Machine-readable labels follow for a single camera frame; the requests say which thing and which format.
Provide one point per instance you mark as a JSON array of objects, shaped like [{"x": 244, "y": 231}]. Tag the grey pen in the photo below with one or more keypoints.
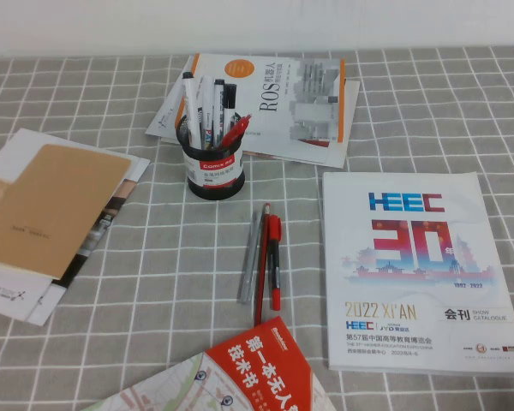
[{"x": 249, "y": 261}]

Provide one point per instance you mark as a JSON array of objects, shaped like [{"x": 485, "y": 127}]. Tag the black mesh pen holder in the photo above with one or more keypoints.
[{"x": 214, "y": 184}]

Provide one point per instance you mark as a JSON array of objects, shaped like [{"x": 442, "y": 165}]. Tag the red pen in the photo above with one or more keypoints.
[{"x": 235, "y": 130}]

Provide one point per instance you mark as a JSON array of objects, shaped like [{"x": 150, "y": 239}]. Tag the red marker black grip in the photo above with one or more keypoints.
[{"x": 274, "y": 261}]

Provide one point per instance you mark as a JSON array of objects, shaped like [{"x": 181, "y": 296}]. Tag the red black striped pencil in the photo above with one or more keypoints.
[{"x": 262, "y": 265}]

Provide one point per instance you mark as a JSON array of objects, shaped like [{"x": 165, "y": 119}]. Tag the thin white booklet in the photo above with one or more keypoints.
[{"x": 342, "y": 147}]

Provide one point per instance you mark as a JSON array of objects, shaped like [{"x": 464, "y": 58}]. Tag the white marker black cap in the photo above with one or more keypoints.
[{"x": 219, "y": 107}]

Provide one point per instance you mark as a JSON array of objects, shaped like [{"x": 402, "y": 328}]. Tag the white orange ROS book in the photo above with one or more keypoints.
[{"x": 282, "y": 98}]

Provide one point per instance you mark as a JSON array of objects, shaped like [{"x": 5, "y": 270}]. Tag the white photo brochure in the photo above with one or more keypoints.
[{"x": 111, "y": 205}]

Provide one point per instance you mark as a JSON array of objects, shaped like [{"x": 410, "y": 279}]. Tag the red map cover book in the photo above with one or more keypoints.
[{"x": 261, "y": 368}]

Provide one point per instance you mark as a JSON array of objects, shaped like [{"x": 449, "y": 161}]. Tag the white HEEC catalogue book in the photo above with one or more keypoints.
[{"x": 411, "y": 274}]

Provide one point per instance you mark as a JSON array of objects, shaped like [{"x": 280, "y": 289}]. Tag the tan kraft notebook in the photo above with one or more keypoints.
[{"x": 51, "y": 205}]

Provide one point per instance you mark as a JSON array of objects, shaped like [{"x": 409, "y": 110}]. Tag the white leaflet cross logo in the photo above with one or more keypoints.
[{"x": 8, "y": 295}]

